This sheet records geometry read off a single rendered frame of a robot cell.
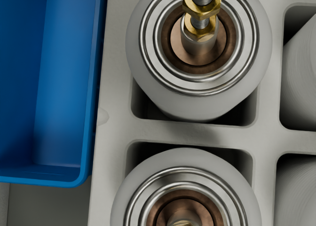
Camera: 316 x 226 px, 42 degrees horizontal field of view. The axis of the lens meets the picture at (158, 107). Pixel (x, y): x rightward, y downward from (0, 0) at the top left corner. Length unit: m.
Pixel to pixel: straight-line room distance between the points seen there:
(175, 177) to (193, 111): 0.04
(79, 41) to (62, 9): 0.05
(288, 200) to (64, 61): 0.33
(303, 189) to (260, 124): 0.06
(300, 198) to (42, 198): 0.34
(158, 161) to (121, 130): 0.08
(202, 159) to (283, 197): 0.09
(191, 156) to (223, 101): 0.04
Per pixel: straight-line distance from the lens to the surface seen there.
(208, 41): 0.24
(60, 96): 0.53
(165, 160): 0.26
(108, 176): 0.34
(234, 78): 0.26
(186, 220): 0.23
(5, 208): 0.55
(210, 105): 0.26
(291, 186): 0.33
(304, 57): 0.30
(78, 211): 0.53
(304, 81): 0.30
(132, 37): 0.27
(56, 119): 0.53
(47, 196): 0.54
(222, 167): 0.26
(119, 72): 0.34
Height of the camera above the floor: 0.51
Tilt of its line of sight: 84 degrees down
